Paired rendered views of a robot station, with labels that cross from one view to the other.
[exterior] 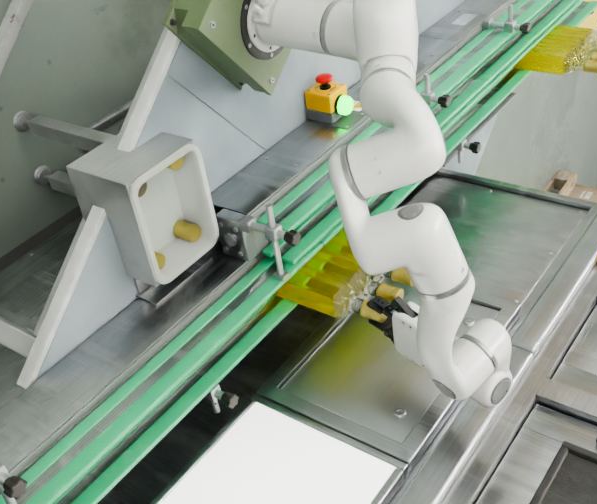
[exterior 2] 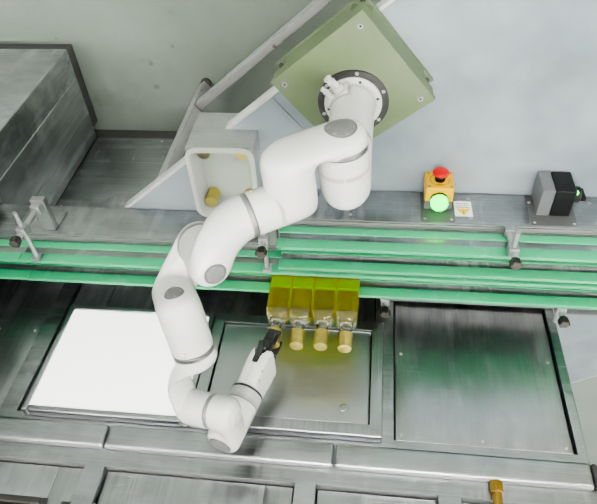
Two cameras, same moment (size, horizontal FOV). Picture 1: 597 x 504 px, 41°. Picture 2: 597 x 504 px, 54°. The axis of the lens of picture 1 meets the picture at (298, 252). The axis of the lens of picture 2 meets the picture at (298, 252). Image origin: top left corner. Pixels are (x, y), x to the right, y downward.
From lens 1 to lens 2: 119 cm
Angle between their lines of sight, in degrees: 44
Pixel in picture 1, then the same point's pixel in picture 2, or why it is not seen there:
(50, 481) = (64, 254)
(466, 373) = (183, 410)
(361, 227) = (162, 275)
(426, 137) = (192, 260)
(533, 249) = (480, 425)
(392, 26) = (265, 173)
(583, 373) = not seen: outside the picture
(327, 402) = (224, 354)
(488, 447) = (229, 467)
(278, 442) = not seen: hidden behind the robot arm
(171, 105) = (271, 117)
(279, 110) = (390, 170)
